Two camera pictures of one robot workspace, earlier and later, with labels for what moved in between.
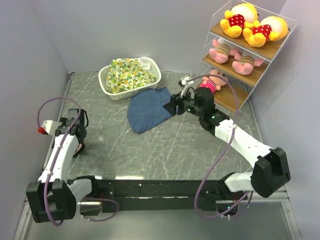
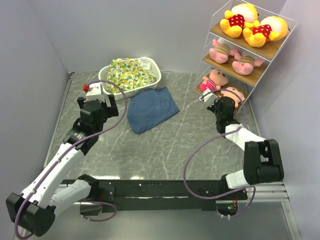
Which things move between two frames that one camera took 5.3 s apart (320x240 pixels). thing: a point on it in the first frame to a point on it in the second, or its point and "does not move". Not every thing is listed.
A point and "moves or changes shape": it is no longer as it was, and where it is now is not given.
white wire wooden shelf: x=243 y=38 does not move
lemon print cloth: x=126 y=73 does not move
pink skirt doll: x=80 y=148 moves or changes shape
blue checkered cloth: x=146 y=108 does not move
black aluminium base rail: x=164 y=195 does not move
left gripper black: x=62 y=120 to x=111 y=111
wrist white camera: x=50 y=126 to x=95 y=92
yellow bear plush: x=271 y=28 does not move
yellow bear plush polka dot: x=242 y=16 does not move
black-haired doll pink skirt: x=214 y=82 does not move
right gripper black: x=180 y=98 to x=211 y=108
